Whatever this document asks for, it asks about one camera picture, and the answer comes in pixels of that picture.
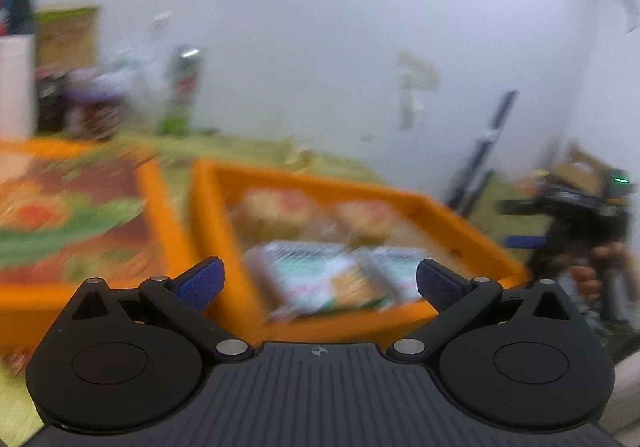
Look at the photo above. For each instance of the pastry packet in box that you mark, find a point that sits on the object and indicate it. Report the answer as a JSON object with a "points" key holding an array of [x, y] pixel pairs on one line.
{"points": [[280, 214], [373, 223]]}

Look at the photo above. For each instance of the green beverage can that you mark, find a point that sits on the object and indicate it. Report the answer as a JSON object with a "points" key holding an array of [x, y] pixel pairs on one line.
{"points": [[184, 76]]}

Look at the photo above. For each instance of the person's right hand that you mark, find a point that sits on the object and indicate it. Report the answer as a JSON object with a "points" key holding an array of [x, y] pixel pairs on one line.
{"points": [[586, 276]]}

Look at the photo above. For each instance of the dark green bottle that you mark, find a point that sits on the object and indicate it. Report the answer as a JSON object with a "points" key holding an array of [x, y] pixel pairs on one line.
{"points": [[22, 17]]}

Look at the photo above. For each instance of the clear plastic bag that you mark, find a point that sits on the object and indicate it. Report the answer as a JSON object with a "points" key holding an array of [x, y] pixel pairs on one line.
{"points": [[144, 88]]}

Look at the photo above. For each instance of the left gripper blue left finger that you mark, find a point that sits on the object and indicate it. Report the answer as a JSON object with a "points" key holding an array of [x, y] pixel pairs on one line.
{"points": [[178, 304]]}

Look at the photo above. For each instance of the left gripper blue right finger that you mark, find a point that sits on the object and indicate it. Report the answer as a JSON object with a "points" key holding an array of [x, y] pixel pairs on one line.
{"points": [[459, 303]]}

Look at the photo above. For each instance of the green white biscuit packet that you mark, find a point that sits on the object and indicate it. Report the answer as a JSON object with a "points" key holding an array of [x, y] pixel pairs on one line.
{"points": [[303, 279]]}

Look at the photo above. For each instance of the white paper cup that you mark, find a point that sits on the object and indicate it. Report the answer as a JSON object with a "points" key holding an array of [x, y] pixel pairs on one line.
{"points": [[18, 117]]}

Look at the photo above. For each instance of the purple brown drink can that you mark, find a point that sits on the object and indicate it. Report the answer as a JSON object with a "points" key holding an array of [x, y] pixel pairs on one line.
{"points": [[93, 104]]}

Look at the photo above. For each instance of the black metal stand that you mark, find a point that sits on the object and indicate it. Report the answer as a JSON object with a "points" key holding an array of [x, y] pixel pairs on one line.
{"points": [[464, 179]]}

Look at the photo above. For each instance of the peeling tape on wall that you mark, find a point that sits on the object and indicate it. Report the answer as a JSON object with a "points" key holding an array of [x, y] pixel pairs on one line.
{"points": [[418, 76]]}

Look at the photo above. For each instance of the orange gift box base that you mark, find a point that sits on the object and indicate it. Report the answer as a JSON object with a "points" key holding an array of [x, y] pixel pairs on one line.
{"points": [[240, 308]]}

